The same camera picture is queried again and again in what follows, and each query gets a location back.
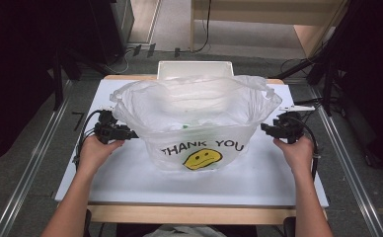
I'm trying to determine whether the left hand-held gripper black cable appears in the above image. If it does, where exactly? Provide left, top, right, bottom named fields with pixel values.
left=72, top=110, right=105, bottom=171

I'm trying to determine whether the person's grey shirt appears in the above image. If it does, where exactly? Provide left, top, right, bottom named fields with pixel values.
left=142, top=224, right=227, bottom=237

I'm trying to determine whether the white smiley plastic bag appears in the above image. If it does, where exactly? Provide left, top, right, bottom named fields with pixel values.
left=110, top=74, right=283, bottom=172

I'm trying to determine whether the black metal stand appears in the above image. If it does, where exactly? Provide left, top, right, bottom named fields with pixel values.
left=51, top=47, right=83, bottom=112

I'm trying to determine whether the light wooden shelf unit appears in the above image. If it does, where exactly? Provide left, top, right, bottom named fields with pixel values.
left=189, top=0, right=349, bottom=59

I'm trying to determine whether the white plastic bin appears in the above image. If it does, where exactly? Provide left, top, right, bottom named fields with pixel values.
left=156, top=60, right=235, bottom=81

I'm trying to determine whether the right hand-held gripper black cable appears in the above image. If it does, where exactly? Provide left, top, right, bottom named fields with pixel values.
left=287, top=116, right=321, bottom=182

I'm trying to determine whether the metal floor rail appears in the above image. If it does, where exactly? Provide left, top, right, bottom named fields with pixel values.
left=0, top=78, right=74, bottom=237
left=307, top=83, right=383, bottom=237

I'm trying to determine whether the white board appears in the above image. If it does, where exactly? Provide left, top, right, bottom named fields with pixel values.
left=54, top=78, right=330, bottom=208

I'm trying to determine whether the hand-held gripper black cable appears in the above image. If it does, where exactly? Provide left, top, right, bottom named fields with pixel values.
left=72, top=110, right=105, bottom=171
left=287, top=116, right=321, bottom=182

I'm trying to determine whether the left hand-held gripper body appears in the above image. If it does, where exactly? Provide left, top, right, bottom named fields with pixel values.
left=93, top=106, right=130, bottom=145

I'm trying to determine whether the white floor cable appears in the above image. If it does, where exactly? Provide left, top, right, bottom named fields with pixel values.
left=104, top=48, right=130, bottom=75

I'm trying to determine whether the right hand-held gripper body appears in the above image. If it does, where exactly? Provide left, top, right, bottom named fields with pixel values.
left=272, top=105, right=316, bottom=145

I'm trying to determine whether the black hanging cable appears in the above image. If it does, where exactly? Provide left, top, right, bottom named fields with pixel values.
left=194, top=0, right=213, bottom=54

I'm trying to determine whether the dark cabinet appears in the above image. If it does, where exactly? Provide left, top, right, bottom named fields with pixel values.
left=109, top=0, right=135, bottom=45

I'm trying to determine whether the wooden table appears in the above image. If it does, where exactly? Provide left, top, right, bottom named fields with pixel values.
left=86, top=74, right=329, bottom=227

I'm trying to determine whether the black tripod stand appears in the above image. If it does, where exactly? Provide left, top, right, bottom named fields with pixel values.
left=268, top=0, right=358, bottom=117

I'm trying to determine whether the person's right hand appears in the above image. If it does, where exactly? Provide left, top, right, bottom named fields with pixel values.
left=272, top=134, right=315, bottom=178

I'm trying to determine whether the person's left hand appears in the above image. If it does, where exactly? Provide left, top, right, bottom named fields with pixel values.
left=77, top=133, right=125, bottom=176

